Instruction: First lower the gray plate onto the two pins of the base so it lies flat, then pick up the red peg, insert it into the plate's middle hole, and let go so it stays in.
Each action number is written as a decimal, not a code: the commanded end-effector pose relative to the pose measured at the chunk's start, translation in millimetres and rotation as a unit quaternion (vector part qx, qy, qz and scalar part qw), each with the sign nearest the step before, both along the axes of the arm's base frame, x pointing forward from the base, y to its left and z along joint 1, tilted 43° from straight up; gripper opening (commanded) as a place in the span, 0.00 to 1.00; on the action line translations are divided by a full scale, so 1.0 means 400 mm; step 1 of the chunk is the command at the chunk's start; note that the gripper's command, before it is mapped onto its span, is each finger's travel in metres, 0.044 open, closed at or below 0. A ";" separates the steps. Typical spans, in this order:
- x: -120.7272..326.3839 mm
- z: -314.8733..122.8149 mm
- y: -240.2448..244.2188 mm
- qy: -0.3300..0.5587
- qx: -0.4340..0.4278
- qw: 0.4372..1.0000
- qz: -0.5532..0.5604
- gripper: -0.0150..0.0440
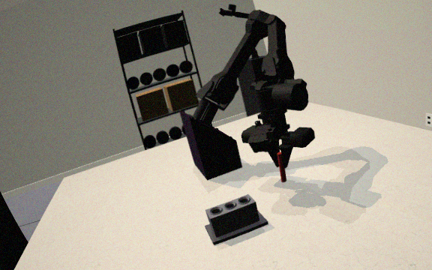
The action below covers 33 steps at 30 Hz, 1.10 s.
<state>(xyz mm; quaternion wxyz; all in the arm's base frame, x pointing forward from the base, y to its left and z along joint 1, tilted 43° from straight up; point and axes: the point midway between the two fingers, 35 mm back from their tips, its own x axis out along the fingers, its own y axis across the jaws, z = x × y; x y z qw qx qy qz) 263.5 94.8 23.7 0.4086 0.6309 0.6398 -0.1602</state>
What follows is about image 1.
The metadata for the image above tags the red peg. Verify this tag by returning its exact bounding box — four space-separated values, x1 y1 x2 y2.
277 152 287 183

